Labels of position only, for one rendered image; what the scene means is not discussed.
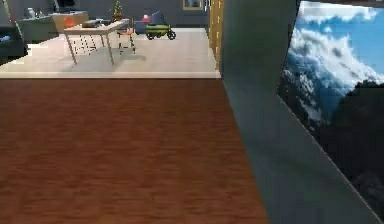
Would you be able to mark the red cushion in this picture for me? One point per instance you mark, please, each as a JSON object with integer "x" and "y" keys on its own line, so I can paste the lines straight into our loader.
{"x": 146, "y": 18}

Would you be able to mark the yellow framed picture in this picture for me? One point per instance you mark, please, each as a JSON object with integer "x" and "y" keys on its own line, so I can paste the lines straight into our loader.
{"x": 192, "y": 4}

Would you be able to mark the pale wooden table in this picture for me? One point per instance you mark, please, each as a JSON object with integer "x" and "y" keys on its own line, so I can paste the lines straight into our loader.
{"x": 100, "y": 30}

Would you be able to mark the potted house plant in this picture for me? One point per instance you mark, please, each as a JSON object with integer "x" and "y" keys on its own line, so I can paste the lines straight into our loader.
{"x": 117, "y": 10}

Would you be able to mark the grey laptop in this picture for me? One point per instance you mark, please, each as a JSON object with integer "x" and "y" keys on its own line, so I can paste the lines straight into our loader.
{"x": 92, "y": 22}

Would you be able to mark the large window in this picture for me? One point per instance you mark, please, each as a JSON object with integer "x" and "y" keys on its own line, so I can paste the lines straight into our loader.
{"x": 336, "y": 83}

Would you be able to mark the orange wooden chair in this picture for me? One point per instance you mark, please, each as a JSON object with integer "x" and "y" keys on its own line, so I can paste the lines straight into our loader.
{"x": 127, "y": 34}

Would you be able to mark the grey counter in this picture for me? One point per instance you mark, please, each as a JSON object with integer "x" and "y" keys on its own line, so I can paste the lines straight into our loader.
{"x": 36, "y": 26}

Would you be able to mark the green toy vehicle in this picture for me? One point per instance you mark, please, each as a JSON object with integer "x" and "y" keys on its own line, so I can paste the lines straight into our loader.
{"x": 159, "y": 31}

